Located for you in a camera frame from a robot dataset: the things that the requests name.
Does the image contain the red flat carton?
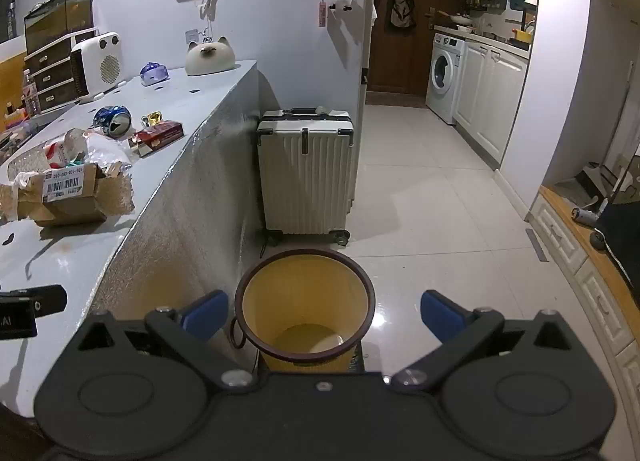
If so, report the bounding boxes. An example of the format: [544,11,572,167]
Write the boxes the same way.
[128,120,185,158]

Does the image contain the white fan heater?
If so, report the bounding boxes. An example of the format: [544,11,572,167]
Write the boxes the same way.
[69,31,126,104]

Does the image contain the dark cloth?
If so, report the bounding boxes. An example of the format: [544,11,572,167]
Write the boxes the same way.
[594,153,640,303]

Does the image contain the blue translucent ornament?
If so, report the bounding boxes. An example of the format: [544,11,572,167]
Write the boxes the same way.
[139,62,170,87]

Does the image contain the white kitchen base cabinets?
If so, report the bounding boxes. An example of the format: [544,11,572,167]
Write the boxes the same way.
[452,38,531,170]

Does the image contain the crushed blue drink can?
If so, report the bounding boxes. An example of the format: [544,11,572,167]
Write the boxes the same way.
[93,105,134,140]

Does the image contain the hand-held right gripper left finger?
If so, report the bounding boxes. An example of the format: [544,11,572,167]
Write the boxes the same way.
[67,289,256,389]

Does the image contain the clear plastic bottle red label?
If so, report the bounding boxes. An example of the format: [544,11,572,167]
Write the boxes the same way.
[44,128,92,168]

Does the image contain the cat-shaped cream lamp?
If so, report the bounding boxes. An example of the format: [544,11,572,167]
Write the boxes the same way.
[184,36,236,77]

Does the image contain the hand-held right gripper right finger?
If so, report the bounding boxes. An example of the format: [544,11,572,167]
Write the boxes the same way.
[390,289,583,389]

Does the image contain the dark desktop drawer organizer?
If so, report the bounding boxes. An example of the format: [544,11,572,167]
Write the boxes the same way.
[23,28,99,114]

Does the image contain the brown wooden door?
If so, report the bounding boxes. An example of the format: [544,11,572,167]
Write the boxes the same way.
[366,0,442,97]

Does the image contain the torn cardboard box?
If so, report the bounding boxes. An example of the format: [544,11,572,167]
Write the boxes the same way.
[0,162,136,228]

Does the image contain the white washing machine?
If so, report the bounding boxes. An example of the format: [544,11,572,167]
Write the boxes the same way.
[425,32,466,126]

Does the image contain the cream ribbed suitcase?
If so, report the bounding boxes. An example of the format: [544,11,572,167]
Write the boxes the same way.
[256,107,356,247]

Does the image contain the white low drawer cabinet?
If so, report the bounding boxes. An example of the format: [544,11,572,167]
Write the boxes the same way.
[529,185,640,394]

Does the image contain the yellow bin with brown rim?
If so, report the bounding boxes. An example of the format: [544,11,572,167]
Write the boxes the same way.
[234,248,377,373]

